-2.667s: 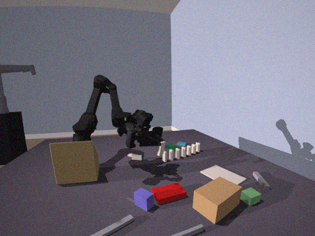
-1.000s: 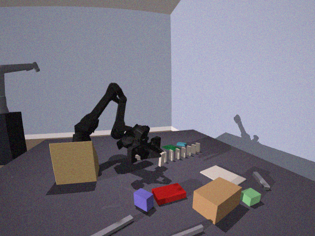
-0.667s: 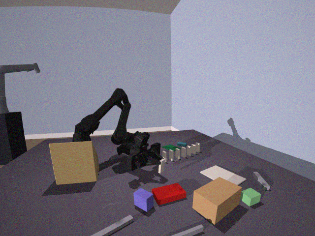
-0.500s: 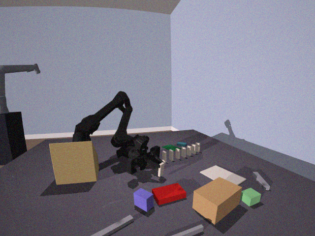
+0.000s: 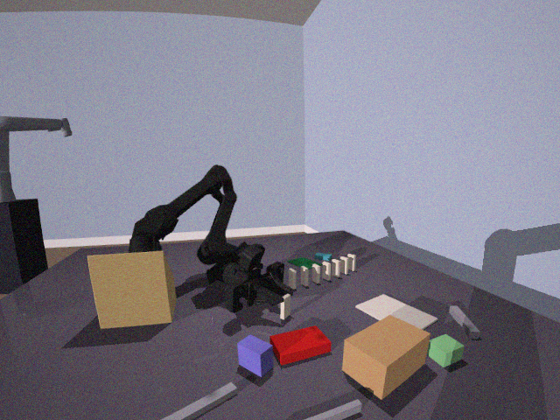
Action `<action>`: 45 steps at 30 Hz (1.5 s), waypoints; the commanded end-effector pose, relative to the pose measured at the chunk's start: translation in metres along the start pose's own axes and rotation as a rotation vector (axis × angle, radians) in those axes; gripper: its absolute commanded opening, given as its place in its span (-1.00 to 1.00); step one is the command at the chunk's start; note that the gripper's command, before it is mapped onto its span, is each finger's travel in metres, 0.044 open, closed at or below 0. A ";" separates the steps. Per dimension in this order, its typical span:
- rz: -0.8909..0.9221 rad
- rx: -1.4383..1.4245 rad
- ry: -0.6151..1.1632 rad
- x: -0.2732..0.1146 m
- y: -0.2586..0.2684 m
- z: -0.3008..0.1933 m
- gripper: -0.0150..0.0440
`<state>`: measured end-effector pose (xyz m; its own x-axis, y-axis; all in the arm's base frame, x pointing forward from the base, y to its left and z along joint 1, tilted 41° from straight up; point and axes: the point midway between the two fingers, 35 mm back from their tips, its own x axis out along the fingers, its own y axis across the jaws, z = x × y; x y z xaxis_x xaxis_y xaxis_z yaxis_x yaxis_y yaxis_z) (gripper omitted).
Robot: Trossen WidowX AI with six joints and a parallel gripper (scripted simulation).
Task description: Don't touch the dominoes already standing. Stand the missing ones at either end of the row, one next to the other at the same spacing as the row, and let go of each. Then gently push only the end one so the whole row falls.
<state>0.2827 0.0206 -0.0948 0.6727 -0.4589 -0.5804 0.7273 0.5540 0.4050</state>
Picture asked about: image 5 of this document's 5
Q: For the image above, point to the red rectangular block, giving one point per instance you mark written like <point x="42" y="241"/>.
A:
<point x="299" y="345"/>

